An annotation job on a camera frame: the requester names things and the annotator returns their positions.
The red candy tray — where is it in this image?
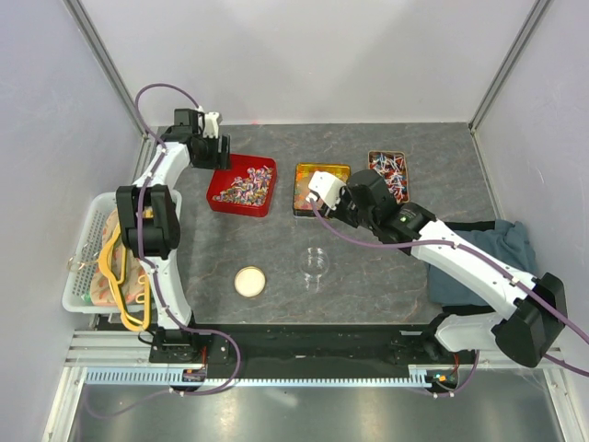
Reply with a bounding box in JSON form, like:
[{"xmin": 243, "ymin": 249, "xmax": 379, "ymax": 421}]
[{"xmin": 206, "ymin": 154, "xmax": 278, "ymax": 217}]

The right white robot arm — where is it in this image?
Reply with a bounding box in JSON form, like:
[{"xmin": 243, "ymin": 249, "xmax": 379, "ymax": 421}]
[{"xmin": 307, "ymin": 169, "xmax": 568, "ymax": 367}]

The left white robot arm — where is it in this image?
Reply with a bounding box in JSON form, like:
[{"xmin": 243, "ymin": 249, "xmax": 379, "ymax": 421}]
[{"xmin": 116, "ymin": 107, "xmax": 230, "ymax": 330}]

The gold lollipop tin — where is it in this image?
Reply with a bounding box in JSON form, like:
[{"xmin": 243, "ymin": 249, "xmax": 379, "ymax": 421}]
[{"xmin": 368, "ymin": 151, "xmax": 410, "ymax": 204}]

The gold gummy tin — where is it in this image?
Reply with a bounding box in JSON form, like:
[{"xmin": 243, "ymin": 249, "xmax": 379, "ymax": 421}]
[{"xmin": 292, "ymin": 163, "xmax": 351, "ymax": 217}]

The clear glass jar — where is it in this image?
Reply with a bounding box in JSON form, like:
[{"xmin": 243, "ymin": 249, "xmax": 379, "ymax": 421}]
[{"xmin": 299, "ymin": 247, "xmax": 330, "ymax": 291}]

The round wooden jar lid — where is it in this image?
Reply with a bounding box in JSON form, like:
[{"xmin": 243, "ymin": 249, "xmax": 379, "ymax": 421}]
[{"xmin": 234, "ymin": 266, "xmax": 266, "ymax": 297}]

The folded blue-grey cloth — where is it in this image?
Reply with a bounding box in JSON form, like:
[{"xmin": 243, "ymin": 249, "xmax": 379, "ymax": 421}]
[{"xmin": 426, "ymin": 219, "xmax": 538, "ymax": 308}]

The yellow clothes hanger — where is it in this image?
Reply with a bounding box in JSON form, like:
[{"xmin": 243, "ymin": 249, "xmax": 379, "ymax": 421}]
[{"xmin": 98, "ymin": 209, "xmax": 152, "ymax": 332}]

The white plastic basket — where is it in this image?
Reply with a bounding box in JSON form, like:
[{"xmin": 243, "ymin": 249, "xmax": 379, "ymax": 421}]
[{"xmin": 62, "ymin": 190, "xmax": 183, "ymax": 315}]

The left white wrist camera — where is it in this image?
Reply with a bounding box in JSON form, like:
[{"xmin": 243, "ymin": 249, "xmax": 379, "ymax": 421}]
[{"xmin": 202, "ymin": 111, "xmax": 222, "ymax": 139}]

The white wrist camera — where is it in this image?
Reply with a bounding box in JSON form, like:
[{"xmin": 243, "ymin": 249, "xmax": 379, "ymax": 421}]
[
  {"xmin": 306, "ymin": 171, "xmax": 346, "ymax": 217},
  {"xmin": 202, "ymin": 111, "xmax": 222, "ymax": 139}
]

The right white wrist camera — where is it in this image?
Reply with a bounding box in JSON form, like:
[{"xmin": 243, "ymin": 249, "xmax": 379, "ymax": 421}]
[{"xmin": 306, "ymin": 171, "xmax": 346, "ymax": 217}]

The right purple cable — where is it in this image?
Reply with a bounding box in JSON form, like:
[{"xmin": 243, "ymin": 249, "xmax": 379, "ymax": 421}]
[{"xmin": 310, "ymin": 197, "xmax": 589, "ymax": 400}]

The purple cable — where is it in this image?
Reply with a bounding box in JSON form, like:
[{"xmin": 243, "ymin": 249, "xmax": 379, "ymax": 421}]
[
  {"xmin": 310, "ymin": 197, "xmax": 589, "ymax": 400},
  {"xmin": 82, "ymin": 82, "xmax": 243, "ymax": 419}
]

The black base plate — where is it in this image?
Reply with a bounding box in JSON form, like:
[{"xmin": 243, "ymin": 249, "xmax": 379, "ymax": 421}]
[{"xmin": 149, "ymin": 324, "xmax": 475, "ymax": 378}]

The aluminium frame rail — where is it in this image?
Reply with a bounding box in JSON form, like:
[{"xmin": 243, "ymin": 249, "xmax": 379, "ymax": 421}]
[{"xmin": 64, "ymin": 329, "xmax": 566, "ymax": 369}]

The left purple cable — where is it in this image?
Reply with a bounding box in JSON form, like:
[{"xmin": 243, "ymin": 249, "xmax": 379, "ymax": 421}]
[{"xmin": 82, "ymin": 82, "xmax": 243, "ymax": 419}]

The grey slotted cable duct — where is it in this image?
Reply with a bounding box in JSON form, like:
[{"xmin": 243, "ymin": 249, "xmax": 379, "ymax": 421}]
[{"xmin": 85, "ymin": 367, "xmax": 432, "ymax": 388}]

